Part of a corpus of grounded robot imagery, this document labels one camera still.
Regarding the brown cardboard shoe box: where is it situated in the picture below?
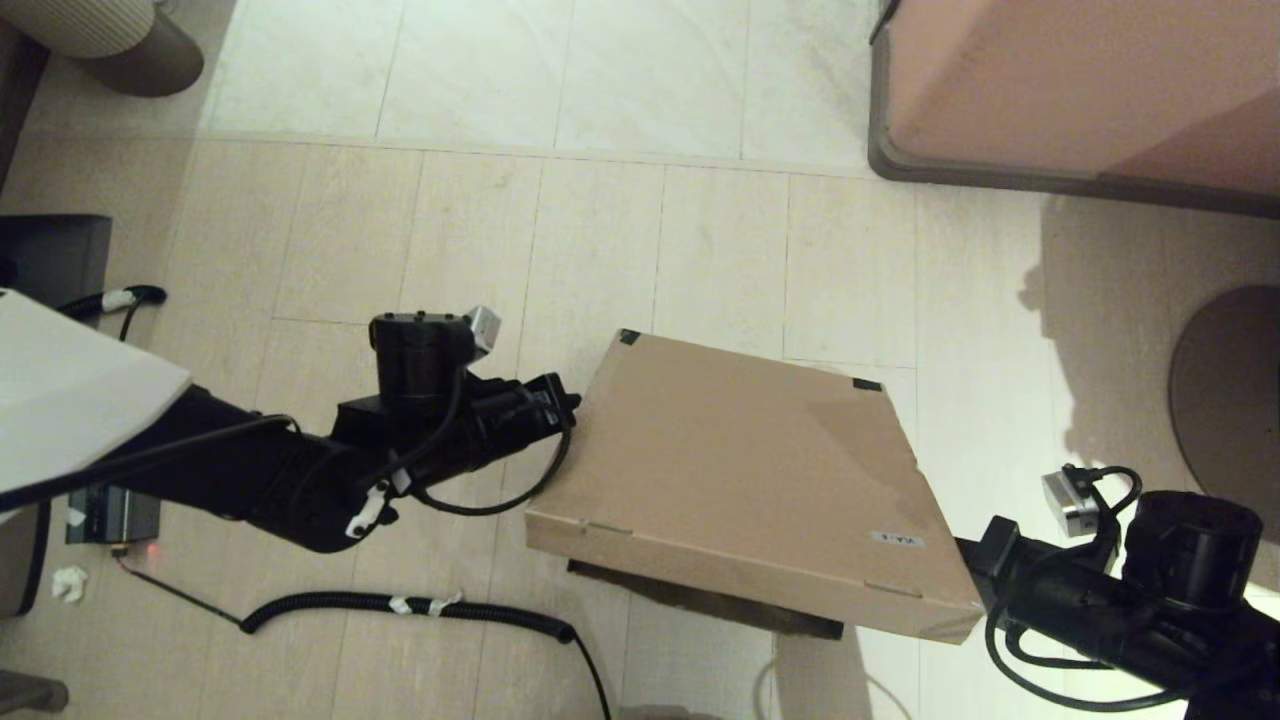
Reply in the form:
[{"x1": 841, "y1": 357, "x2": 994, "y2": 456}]
[{"x1": 525, "y1": 328, "x2": 986, "y2": 646}]

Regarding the grey power inverter box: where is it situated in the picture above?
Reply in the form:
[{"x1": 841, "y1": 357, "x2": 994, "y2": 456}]
[{"x1": 65, "y1": 485, "x2": 163, "y2": 547}]

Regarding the dark grey block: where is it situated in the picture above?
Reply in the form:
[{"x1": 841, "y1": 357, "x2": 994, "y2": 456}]
[{"x1": 0, "y1": 213, "x2": 113, "y2": 303}]

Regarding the brown panel with black rim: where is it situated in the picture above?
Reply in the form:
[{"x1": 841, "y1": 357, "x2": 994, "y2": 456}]
[{"x1": 0, "y1": 500, "x2": 51, "y2": 618}]

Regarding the pink cabinet with grey base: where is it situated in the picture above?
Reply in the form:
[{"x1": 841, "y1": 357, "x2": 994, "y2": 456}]
[{"x1": 866, "y1": 0, "x2": 1280, "y2": 221}]

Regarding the grey furniture foot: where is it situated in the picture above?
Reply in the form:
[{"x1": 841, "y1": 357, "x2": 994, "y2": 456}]
[{"x1": 0, "y1": 670, "x2": 69, "y2": 713}]

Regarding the striped beige ottoman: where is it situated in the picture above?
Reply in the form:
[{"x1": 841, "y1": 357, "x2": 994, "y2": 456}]
[{"x1": 0, "y1": 0, "x2": 206, "y2": 98}]

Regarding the dark brown furniture edge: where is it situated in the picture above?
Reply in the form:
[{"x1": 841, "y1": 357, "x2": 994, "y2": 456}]
[{"x1": 0, "y1": 25, "x2": 51, "y2": 191}]

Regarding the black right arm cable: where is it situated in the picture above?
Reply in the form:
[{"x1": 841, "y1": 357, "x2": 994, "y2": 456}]
[{"x1": 983, "y1": 464, "x2": 1206, "y2": 714}]

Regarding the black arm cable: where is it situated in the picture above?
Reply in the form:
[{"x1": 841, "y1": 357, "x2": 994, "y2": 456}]
[
  {"x1": 345, "y1": 365, "x2": 576, "y2": 519},
  {"x1": 983, "y1": 464, "x2": 1206, "y2": 714}
]

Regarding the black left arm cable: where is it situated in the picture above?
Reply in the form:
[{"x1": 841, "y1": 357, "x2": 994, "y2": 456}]
[{"x1": 345, "y1": 365, "x2": 576, "y2": 519}]

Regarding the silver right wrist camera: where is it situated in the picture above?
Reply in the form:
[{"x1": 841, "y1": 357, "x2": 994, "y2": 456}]
[{"x1": 1042, "y1": 466, "x2": 1101, "y2": 539}]

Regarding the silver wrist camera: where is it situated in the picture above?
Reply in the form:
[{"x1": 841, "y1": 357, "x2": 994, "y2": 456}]
[
  {"x1": 462, "y1": 305, "x2": 501, "y2": 359},
  {"x1": 1042, "y1": 466, "x2": 1101, "y2": 539}
]

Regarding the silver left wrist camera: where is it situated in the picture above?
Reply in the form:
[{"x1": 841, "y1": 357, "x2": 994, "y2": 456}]
[{"x1": 462, "y1": 305, "x2": 501, "y2": 359}]

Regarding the black corrugated cable conduit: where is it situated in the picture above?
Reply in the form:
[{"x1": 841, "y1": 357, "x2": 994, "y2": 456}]
[
  {"x1": 55, "y1": 285, "x2": 169, "y2": 349},
  {"x1": 118, "y1": 546, "x2": 613, "y2": 720}
]

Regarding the round brown pedestal base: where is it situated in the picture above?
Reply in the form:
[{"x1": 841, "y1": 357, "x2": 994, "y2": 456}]
[{"x1": 1168, "y1": 285, "x2": 1280, "y2": 546}]

